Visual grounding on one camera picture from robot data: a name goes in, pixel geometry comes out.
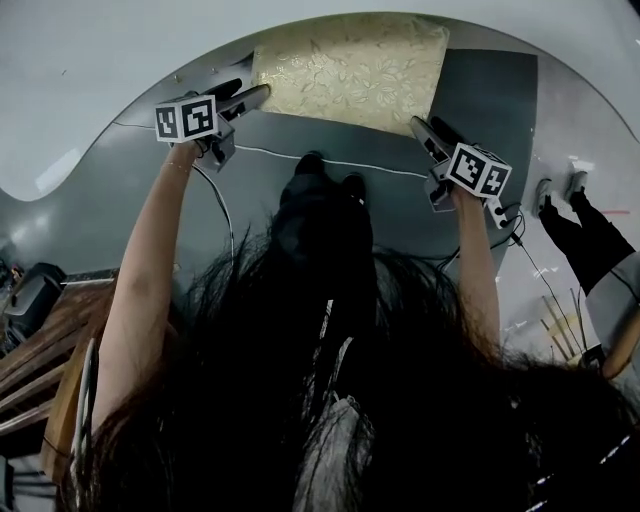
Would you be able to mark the person's black shoe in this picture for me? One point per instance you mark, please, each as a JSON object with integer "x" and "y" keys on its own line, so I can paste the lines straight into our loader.
{"x": 310, "y": 162}
{"x": 354, "y": 184}

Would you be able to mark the person's left forearm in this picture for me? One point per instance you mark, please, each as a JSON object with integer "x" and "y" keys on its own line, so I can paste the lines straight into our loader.
{"x": 145, "y": 260}

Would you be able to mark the person's white shirt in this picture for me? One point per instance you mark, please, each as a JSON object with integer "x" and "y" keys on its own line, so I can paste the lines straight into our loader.
{"x": 335, "y": 450}

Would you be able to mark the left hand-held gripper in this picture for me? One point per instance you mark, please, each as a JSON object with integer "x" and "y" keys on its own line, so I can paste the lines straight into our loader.
{"x": 185, "y": 120}

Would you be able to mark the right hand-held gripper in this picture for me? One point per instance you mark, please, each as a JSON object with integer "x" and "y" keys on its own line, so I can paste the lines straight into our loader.
{"x": 477, "y": 170}

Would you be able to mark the person's right forearm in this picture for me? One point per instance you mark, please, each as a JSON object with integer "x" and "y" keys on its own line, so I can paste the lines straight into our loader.
{"x": 475, "y": 260}

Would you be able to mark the black chair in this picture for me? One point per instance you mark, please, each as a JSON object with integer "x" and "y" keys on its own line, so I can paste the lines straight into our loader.
{"x": 35, "y": 295}

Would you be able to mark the dark wooden stair railing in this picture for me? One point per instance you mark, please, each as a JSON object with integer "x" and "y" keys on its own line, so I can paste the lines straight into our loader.
{"x": 50, "y": 320}

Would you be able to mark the person's black trousers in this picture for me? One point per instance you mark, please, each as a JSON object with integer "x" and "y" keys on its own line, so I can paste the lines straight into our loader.
{"x": 320, "y": 210}

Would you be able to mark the white curved table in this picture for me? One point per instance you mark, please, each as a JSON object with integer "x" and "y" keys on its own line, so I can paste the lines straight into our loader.
{"x": 125, "y": 40}

